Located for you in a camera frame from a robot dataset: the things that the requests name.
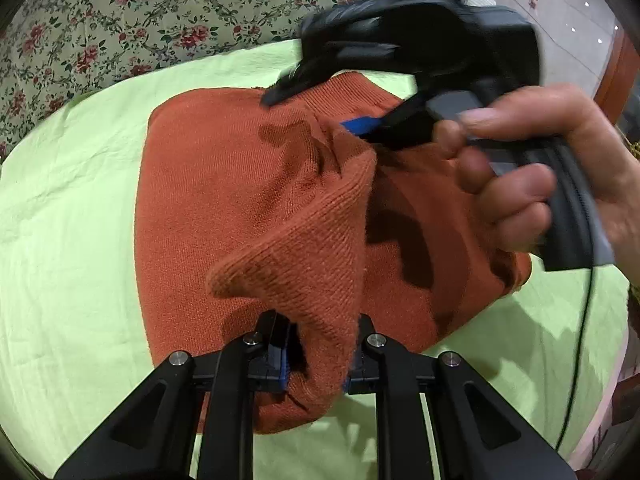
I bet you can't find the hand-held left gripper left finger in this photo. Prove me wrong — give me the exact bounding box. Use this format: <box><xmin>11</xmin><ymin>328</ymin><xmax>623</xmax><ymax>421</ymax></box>
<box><xmin>52</xmin><ymin>310</ymin><xmax>301</xmax><ymax>480</ymax></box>

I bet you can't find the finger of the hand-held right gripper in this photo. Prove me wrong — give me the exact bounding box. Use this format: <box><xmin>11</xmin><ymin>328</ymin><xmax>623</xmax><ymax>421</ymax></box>
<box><xmin>262</xmin><ymin>57</ymin><xmax>353</xmax><ymax>108</ymax></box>
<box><xmin>340</xmin><ymin>91</ymin><xmax>438</xmax><ymax>152</ymax></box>

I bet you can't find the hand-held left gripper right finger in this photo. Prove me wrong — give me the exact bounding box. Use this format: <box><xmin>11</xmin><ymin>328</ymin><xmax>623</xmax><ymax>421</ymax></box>
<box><xmin>342</xmin><ymin>314</ymin><xmax>578</xmax><ymax>480</ymax></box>

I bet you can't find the orange knit sweater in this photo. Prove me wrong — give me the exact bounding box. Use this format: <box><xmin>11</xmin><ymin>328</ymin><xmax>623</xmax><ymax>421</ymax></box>
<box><xmin>134</xmin><ymin>71</ymin><xmax>533</xmax><ymax>436</ymax></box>

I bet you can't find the person's right hand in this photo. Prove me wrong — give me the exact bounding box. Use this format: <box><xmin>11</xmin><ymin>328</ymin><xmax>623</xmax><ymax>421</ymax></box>
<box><xmin>432</xmin><ymin>84</ymin><xmax>640</xmax><ymax>286</ymax></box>

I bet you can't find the red floral quilt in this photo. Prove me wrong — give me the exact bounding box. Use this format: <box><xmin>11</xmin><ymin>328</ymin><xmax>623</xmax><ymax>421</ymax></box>
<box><xmin>0</xmin><ymin>0</ymin><xmax>471</xmax><ymax>161</ymax></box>

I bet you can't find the light green bed sheet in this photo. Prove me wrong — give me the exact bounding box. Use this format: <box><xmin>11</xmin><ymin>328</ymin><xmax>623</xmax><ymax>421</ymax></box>
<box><xmin>0</xmin><ymin>40</ymin><xmax>631</xmax><ymax>480</ymax></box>

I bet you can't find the wooden bed frame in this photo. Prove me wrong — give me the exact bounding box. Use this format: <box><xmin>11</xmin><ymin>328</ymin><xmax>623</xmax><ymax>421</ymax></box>
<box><xmin>595</xmin><ymin>25</ymin><xmax>640</xmax><ymax>126</ymax></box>

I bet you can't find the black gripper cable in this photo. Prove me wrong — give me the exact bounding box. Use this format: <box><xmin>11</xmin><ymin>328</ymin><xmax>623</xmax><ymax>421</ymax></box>
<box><xmin>552</xmin><ymin>262</ymin><xmax>598</xmax><ymax>453</ymax></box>

